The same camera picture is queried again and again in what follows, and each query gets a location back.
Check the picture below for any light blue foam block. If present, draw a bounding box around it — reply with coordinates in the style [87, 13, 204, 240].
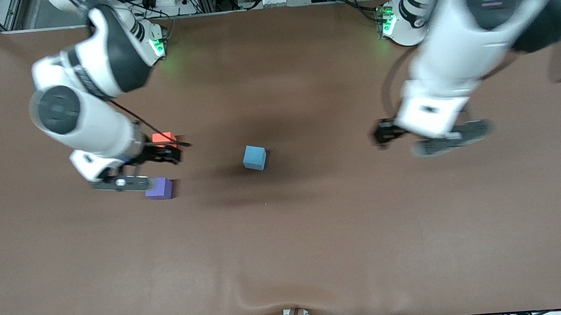
[242, 144, 268, 173]

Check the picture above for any orange foam block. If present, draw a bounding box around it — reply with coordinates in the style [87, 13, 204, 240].
[152, 131, 179, 149]

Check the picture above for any purple foam block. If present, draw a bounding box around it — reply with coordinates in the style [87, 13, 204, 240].
[144, 177, 175, 202]

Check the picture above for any white terminal block row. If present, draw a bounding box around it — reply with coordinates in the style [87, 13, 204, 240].
[260, 0, 312, 8]

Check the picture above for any brown table mat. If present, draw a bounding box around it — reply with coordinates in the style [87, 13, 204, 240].
[0, 0, 561, 315]

